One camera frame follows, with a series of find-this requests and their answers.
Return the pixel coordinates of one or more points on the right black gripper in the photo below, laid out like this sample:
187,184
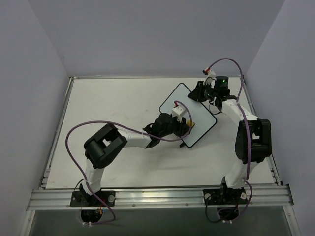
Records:
197,92

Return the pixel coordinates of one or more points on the aluminium front rail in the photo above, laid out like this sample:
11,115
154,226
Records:
153,198

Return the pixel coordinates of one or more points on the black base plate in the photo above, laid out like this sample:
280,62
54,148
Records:
216,196
79,199

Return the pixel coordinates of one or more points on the yellow bone-shaped eraser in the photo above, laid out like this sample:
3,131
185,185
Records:
190,123

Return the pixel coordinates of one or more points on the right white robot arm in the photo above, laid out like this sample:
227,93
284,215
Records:
253,139

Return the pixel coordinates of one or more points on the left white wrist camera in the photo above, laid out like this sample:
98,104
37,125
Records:
178,112

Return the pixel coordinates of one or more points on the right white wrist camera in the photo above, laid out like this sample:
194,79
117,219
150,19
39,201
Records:
209,76

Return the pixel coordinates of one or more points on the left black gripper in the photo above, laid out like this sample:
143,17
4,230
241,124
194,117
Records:
179,130

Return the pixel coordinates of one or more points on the small black-framed whiteboard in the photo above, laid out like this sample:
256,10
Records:
203,120

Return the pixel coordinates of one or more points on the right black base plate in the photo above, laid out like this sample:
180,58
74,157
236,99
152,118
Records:
216,196

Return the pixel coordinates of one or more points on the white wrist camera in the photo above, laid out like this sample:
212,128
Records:
178,112
209,76

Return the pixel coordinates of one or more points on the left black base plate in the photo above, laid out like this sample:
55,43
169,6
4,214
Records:
79,199

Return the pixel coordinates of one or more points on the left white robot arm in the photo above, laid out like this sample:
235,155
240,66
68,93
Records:
104,146

